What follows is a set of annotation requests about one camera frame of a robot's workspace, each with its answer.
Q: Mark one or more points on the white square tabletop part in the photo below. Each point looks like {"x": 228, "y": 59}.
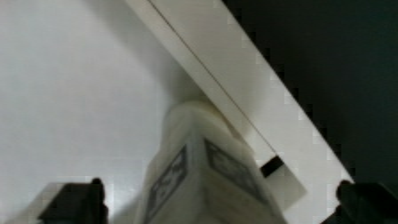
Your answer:
{"x": 107, "y": 59}

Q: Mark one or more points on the white table leg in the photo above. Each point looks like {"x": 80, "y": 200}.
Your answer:
{"x": 203, "y": 187}

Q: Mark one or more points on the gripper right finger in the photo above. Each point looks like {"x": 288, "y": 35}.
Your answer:
{"x": 368, "y": 204}

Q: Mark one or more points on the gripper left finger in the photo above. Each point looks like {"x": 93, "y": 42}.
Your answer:
{"x": 77, "y": 206}

